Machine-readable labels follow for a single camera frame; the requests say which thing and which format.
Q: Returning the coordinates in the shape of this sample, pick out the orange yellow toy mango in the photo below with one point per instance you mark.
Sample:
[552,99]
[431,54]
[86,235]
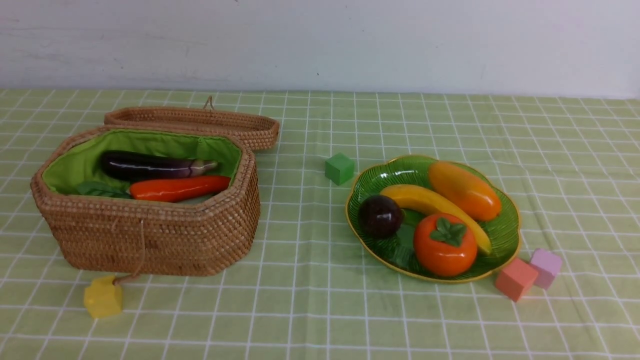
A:
[465,189]

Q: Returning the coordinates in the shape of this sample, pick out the white toy radish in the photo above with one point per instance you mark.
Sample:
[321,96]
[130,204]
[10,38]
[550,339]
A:
[94,188]

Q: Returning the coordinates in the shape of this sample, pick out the woven rattan basket green lining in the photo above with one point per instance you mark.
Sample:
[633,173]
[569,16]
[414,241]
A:
[104,234]

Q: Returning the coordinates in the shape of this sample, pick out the orange toy persimmon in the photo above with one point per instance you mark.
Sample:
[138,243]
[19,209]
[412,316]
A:
[444,245]

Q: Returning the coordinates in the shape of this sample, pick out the green cube block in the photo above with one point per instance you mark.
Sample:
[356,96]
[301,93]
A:
[339,168]

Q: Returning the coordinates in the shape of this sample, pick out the green leaf-shaped glass plate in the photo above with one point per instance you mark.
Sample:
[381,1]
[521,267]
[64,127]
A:
[397,253]

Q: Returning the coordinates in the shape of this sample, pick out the green checkered tablecloth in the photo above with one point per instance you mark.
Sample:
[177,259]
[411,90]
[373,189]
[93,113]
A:
[308,290]

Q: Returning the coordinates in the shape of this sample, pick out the purple toy eggplant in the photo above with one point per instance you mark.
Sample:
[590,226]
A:
[138,167]

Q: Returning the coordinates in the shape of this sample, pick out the pink cube block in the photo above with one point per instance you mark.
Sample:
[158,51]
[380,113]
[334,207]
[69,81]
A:
[547,265]

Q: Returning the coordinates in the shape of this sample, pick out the yellow toy banana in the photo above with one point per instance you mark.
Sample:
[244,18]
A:
[428,202]

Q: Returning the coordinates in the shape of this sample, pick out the dark purple toy plum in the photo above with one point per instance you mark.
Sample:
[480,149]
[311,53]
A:
[380,217]

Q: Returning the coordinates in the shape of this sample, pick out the coral orange cube block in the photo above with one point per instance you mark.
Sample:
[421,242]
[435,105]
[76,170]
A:
[516,279]

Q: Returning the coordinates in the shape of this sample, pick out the red toy chili pepper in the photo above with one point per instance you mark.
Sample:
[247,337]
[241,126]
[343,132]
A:
[174,190]

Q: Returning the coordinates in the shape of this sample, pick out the yellow block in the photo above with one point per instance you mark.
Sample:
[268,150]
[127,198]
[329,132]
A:
[103,297]

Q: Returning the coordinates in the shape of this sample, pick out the woven rattan basket lid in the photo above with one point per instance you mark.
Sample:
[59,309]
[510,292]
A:
[253,131]

